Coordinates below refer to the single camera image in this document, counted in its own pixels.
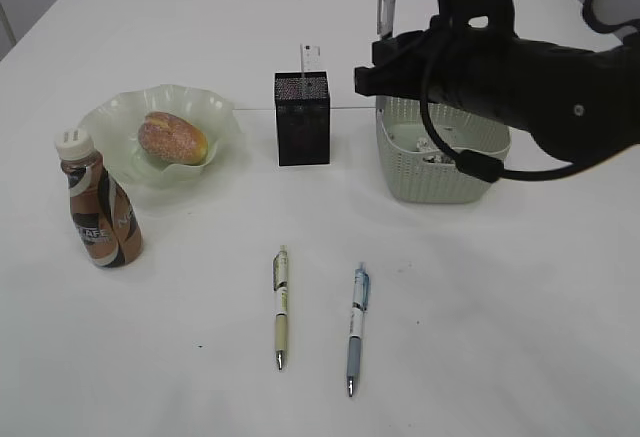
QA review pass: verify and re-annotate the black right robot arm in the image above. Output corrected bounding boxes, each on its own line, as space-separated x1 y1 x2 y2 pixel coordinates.
354 0 639 163

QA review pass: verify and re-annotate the black mesh pen holder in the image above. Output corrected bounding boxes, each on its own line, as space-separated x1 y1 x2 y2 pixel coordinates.
274 71 331 167

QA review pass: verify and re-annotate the sugared bread roll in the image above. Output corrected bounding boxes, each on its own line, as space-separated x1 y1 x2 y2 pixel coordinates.
137 112 208 165

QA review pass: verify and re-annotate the white grey pen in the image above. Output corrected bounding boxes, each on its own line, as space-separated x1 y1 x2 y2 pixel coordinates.
376 0 396 40

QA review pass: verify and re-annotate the green plastic basket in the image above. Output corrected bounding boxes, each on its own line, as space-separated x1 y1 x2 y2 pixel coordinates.
376 96 511 204

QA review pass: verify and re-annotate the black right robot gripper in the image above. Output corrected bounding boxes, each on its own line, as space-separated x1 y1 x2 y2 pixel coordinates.
354 29 528 122

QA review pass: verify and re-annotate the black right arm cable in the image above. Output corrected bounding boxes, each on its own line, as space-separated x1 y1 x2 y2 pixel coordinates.
419 1 640 183

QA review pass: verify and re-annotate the clear plastic ruler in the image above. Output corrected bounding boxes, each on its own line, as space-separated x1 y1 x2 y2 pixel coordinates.
300 44 324 73

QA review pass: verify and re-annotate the light blue pen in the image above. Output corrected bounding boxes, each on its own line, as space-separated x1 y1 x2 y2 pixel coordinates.
346 262 370 398

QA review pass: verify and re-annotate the cream patterned pen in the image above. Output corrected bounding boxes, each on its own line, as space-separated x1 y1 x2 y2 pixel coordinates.
272 245 289 371

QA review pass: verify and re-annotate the brown Nescafe coffee bottle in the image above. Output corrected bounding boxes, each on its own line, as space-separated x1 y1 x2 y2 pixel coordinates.
55 128 143 268

